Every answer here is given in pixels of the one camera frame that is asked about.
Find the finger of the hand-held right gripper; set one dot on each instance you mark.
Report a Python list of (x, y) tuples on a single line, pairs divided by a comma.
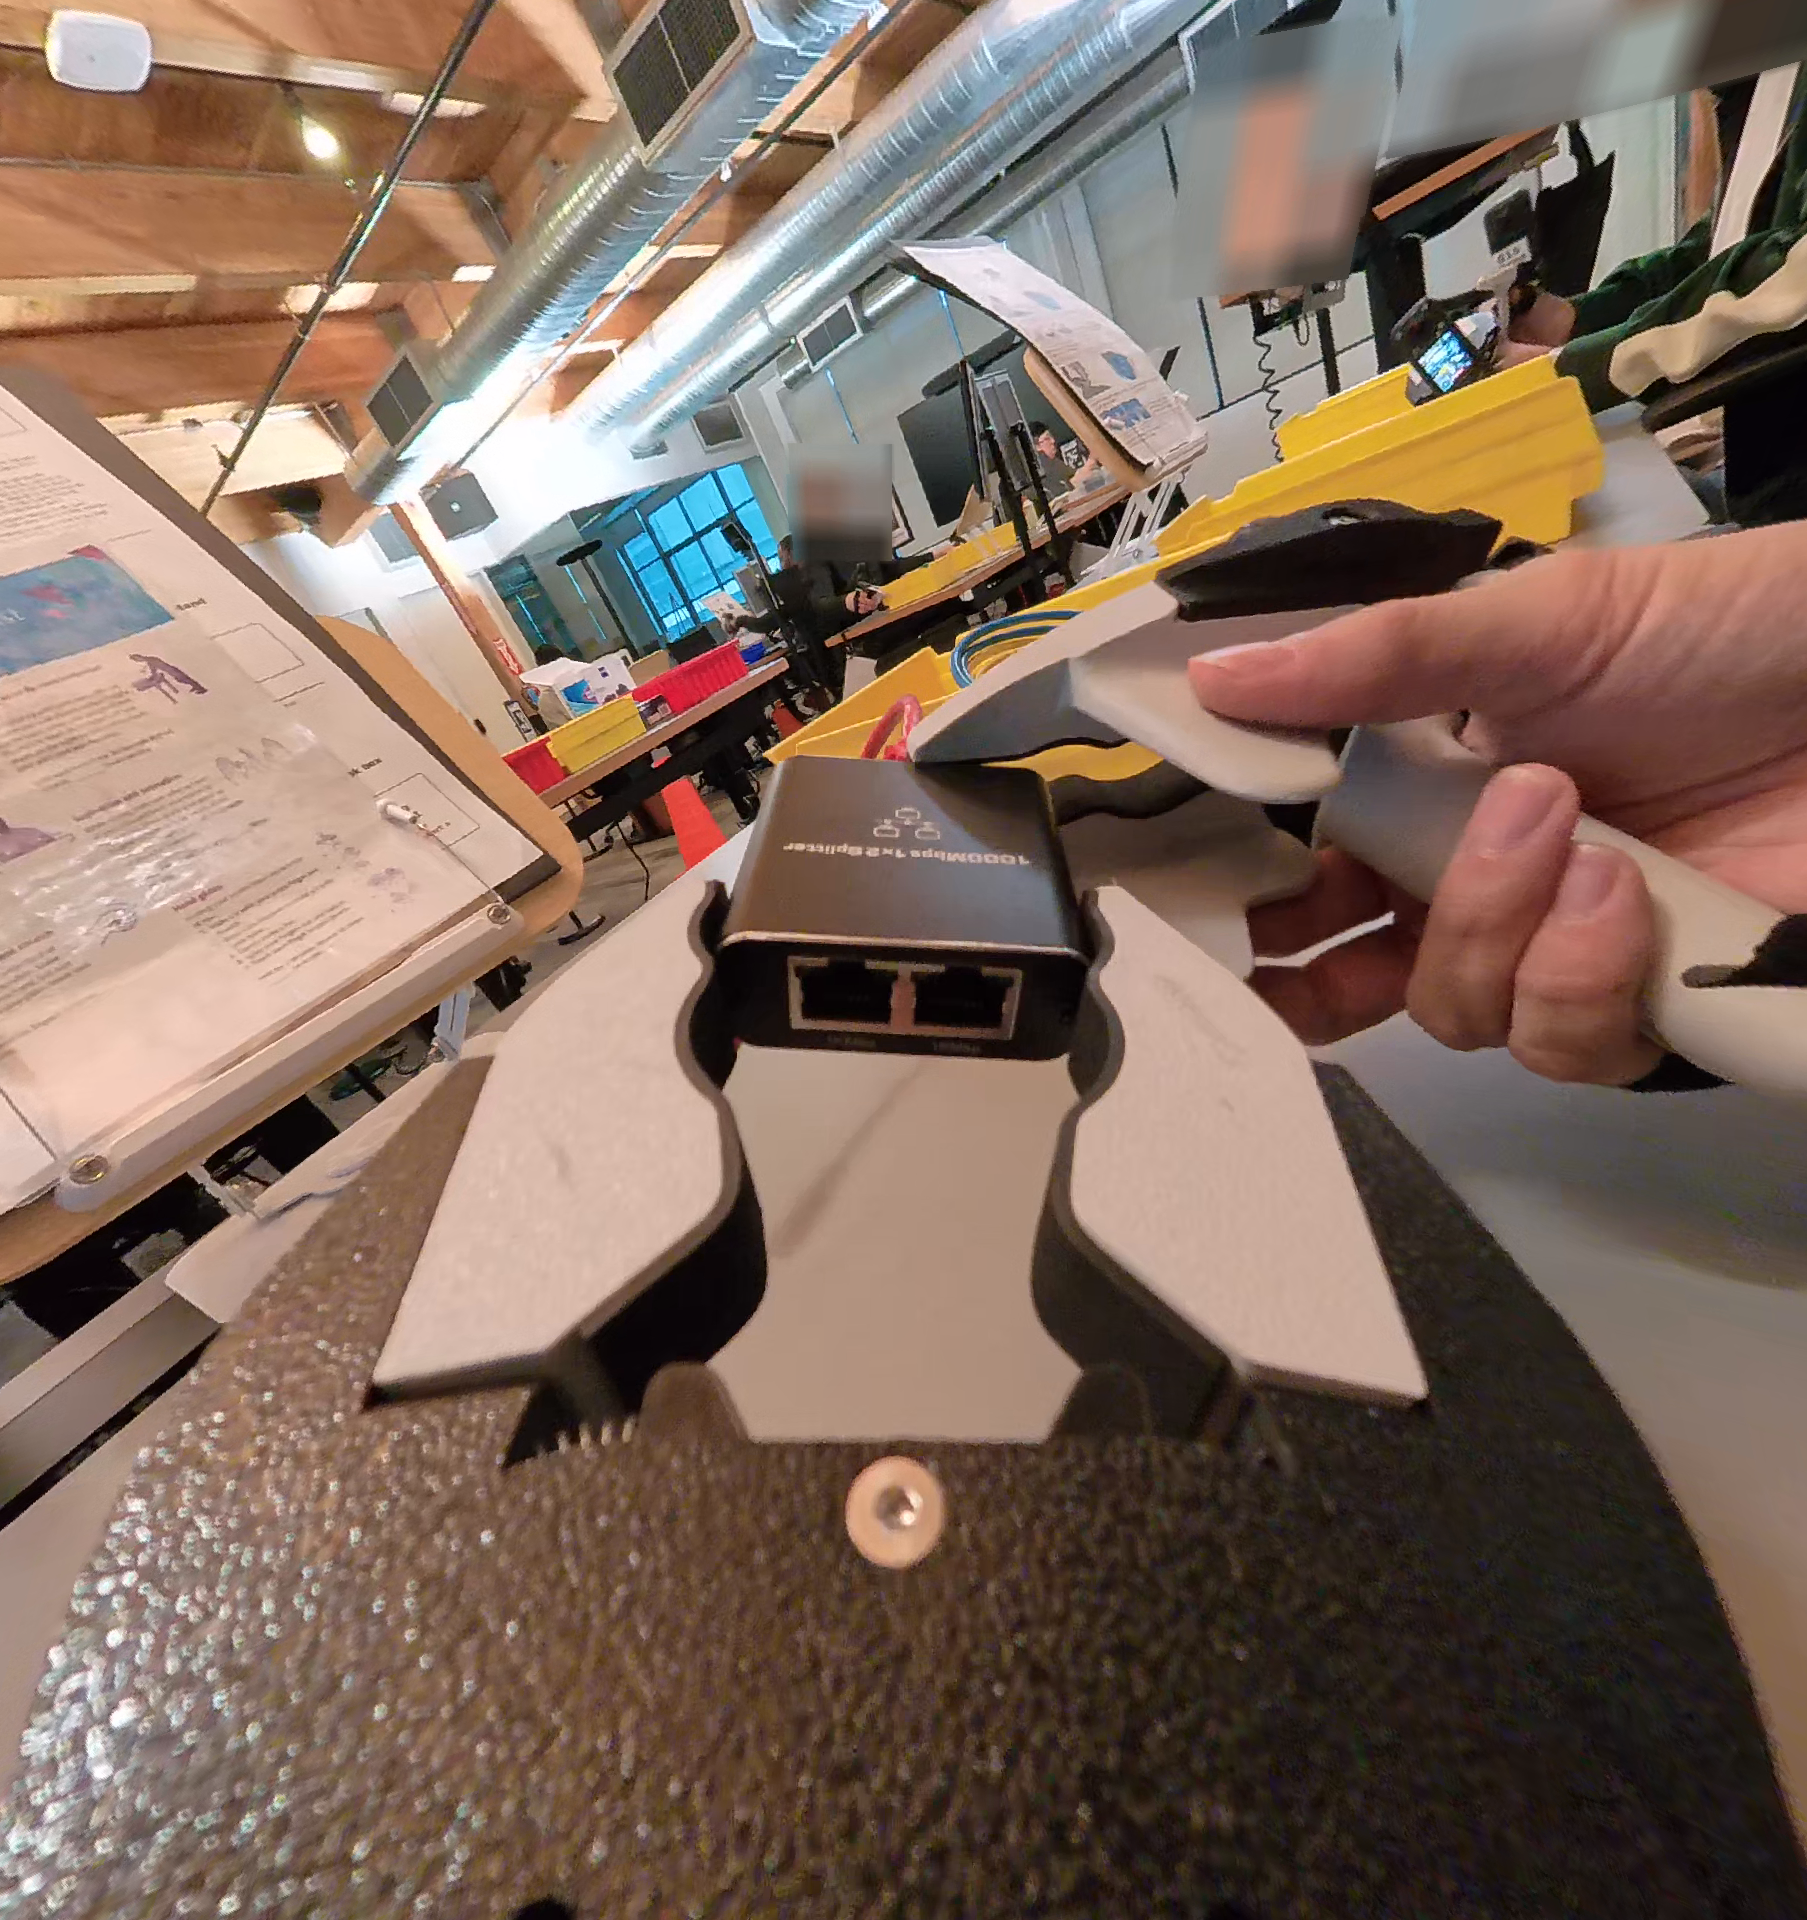
[(1007, 713), (1219, 862)]

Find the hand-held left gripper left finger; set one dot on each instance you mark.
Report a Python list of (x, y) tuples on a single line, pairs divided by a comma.
[(573, 1186)]

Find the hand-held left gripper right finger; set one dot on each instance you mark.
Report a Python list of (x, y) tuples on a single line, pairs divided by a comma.
[(1242, 1186)]

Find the yellow plastic bin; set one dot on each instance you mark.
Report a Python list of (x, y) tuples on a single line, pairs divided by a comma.
[(829, 726)]

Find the black network splitter box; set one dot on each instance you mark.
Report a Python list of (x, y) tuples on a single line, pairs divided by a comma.
[(904, 871)]

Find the grey desk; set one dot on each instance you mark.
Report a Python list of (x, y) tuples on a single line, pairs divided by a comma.
[(1593, 1199)]

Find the person's right hand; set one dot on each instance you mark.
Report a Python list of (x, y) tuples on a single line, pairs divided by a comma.
[(1667, 675)]

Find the stacked yellow bins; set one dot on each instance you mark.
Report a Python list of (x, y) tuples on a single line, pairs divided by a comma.
[(1443, 451)]

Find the wooden document stand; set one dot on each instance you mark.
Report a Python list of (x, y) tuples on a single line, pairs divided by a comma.
[(1097, 360), (408, 693)]

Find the page holder ledge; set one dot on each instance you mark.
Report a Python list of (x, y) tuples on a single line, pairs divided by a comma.
[(287, 1059)]

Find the red plastic bin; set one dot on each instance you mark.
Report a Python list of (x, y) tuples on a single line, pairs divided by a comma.
[(690, 683), (533, 765)]

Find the orange traffic cone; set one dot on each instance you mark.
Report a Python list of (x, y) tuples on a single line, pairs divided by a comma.
[(690, 833)]

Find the small yellow bin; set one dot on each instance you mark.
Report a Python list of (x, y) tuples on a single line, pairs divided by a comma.
[(598, 738)]

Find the printed instruction sheet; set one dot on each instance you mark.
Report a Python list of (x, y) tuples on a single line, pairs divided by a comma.
[(168, 721)]

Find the ceiling spot lamp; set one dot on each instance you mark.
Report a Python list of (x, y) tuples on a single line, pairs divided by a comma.
[(319, 139)]

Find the white ceiling access point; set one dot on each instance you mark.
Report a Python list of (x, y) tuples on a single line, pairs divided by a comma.
[(98, 50)]

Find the silver ventilation duct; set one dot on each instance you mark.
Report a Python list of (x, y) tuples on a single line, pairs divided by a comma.
[(573, 239), (904, 165)]

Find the black wall speaker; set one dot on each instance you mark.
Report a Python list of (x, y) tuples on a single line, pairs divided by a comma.
[(459, 506)]

